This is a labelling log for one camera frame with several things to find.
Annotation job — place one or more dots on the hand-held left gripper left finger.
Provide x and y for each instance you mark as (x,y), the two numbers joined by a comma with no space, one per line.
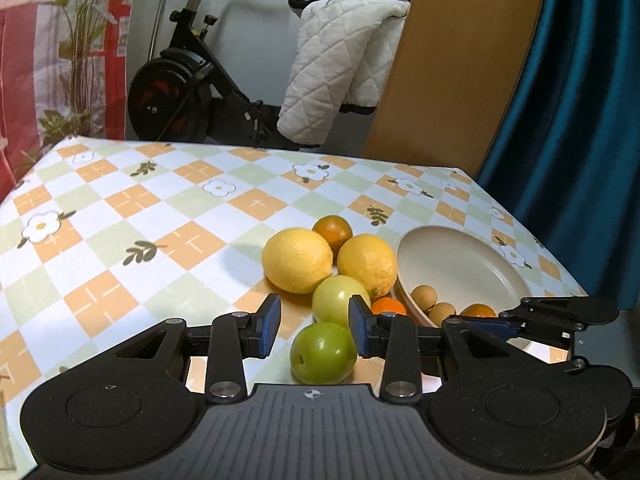
(270,322)

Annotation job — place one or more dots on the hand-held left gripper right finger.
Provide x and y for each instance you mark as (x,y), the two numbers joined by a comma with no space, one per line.
(357,325)

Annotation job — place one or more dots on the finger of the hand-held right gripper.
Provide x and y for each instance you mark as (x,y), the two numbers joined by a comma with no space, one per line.
(495,328)
(560,310)

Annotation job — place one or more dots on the dark greenish orange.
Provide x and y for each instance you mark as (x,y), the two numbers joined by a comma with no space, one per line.
(477,310)
(332,229)

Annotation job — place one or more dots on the pale green apple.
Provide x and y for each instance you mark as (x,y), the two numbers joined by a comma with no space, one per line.
(337,297)

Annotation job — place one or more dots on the bright green apple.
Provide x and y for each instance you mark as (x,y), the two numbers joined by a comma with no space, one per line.
(320,352)

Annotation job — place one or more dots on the small brown longan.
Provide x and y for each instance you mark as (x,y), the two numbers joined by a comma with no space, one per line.
(441,312)
(424,297)

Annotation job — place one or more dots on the yellow lemon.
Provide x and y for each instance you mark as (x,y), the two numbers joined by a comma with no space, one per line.
(367,262)
(295,260)

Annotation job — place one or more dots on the cream round plate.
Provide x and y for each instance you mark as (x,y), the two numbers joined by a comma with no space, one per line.
(450,260)

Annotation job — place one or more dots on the bright orange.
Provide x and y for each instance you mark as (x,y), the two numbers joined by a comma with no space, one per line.
(390,306)

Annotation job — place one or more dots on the checkered floral tablecloth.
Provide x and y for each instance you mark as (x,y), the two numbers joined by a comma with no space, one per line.
(150,210)

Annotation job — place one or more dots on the teal curtain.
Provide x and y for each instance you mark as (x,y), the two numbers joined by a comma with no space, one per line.
(575,135)

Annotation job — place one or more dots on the white quilted blanket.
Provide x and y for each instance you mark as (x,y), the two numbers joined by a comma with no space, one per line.
(330,70)

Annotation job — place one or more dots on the black exercise bike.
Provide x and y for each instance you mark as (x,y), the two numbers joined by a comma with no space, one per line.
(170,85)

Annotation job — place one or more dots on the wooden panel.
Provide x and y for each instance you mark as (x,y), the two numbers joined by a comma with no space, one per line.
(450,60)

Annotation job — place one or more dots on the metal pole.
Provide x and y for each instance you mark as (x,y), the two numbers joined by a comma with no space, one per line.
(157,15)

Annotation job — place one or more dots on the red printed backdrop cloth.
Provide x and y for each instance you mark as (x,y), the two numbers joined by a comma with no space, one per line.
(30,60)

